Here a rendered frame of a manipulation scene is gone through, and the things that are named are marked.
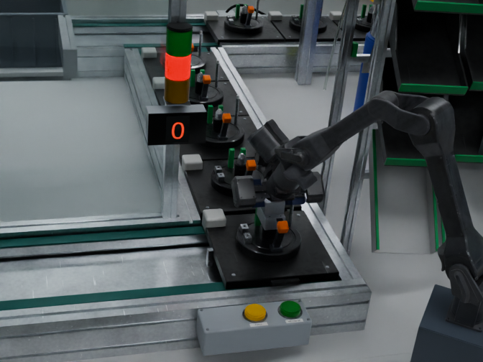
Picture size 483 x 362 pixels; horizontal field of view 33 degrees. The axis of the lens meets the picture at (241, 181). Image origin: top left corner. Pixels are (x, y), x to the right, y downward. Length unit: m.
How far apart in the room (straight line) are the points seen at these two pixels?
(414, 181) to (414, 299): 0.26
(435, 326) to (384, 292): 0.40
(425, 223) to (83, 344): 0.75
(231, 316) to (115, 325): 0.22
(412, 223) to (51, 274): 0.77
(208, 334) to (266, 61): 1.51
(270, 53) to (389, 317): 1.33
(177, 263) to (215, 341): 0.28
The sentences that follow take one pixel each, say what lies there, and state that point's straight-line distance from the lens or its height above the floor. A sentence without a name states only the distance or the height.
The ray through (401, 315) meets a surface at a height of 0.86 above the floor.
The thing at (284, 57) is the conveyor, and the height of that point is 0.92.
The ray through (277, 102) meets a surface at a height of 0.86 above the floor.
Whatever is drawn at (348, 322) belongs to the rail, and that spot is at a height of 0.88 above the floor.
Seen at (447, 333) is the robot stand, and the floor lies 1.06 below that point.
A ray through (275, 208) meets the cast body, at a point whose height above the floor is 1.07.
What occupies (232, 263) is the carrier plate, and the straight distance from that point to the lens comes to 1.67.
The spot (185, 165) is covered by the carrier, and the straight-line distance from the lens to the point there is 1.98.
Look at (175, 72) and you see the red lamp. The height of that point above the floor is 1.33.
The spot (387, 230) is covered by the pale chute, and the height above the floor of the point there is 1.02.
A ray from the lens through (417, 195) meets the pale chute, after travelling 1.78.
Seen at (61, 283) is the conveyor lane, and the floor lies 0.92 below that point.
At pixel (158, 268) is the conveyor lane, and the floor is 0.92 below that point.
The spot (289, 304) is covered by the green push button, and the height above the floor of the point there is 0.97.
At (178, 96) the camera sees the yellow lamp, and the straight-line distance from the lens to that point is 1.62.
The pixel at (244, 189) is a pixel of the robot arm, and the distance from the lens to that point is 1.60.
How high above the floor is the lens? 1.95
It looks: 30 degrees down
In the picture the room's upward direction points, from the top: 5 degrees clockwise
